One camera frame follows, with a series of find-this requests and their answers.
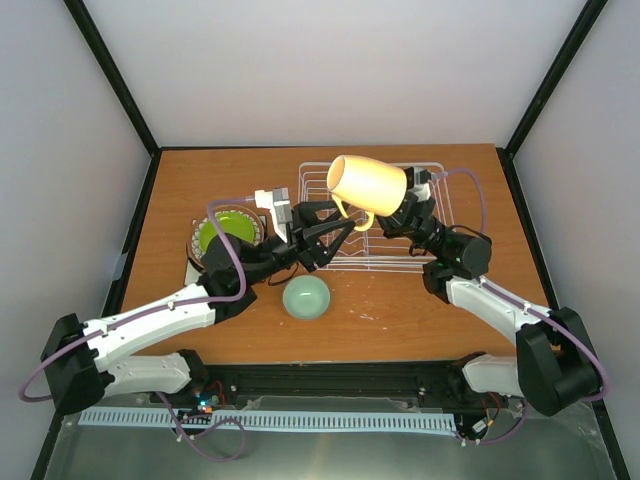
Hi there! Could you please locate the black frame rail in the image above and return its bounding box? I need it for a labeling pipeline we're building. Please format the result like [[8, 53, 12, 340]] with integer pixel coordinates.
[[114, 359, 601, 416]]

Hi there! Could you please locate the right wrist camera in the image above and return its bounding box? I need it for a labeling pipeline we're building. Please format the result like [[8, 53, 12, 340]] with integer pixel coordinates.
[[409, 167, 448, 202]]

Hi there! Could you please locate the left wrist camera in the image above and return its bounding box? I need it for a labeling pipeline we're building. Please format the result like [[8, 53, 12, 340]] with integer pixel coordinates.
[[254, 187, 293, 243]]

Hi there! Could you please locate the white square plate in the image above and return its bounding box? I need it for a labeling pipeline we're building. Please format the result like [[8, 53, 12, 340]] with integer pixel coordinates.
[[184, 215, 268, 286]]

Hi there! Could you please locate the light blue cable duct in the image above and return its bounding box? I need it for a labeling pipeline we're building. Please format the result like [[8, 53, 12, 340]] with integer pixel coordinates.
[[78, 407, 456, 435]]

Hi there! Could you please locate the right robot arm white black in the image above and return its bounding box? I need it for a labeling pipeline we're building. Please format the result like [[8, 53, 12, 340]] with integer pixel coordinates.
[[379, 167, 610, 416]]

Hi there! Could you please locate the green plastic plate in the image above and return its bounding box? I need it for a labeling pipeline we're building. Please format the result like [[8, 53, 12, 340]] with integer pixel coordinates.
[[199, 211, 255, 253]]

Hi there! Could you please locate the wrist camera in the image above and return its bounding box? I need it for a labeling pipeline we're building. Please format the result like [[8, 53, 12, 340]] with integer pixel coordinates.
[[254, 187, 293, 243], [409, 167, 448, 202]]

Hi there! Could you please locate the light green ceramic bowl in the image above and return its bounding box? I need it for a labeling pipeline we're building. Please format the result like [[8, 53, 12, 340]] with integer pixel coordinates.
[[282, 275, 331, 320]]

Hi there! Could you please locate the white wire dish rack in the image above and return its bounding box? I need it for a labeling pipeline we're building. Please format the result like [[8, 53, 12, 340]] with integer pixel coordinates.
[[298, 161, 455, 273]]

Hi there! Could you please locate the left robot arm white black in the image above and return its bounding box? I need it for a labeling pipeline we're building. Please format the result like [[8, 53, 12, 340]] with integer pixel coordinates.
[[39, 201, 356, 415]]

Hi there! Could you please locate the patterned round plate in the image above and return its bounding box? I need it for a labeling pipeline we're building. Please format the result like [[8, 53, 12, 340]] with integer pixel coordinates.
[[187, 204, 265, 270]]

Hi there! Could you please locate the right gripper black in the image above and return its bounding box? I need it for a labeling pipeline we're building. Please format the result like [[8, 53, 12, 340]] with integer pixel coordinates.
[[363, 188, 451, 259]]

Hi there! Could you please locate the yellow ceramic mug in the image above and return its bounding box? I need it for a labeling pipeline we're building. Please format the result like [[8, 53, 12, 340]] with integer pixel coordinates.
[[326, 155, 408, 232]]

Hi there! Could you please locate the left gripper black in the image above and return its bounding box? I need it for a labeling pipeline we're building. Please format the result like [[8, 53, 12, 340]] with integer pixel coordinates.
[[244, 198, 356, 285]]

